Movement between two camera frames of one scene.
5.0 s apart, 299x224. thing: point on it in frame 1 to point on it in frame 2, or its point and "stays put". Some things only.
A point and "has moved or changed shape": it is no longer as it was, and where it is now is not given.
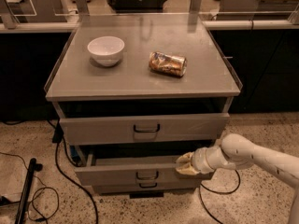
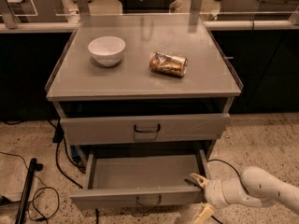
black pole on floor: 33,167 stays put
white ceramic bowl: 106,49 stays put
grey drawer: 139,172 has moved or changed shape
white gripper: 198,162 to 214,194
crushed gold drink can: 171,64 stays put
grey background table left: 31,4 stays put
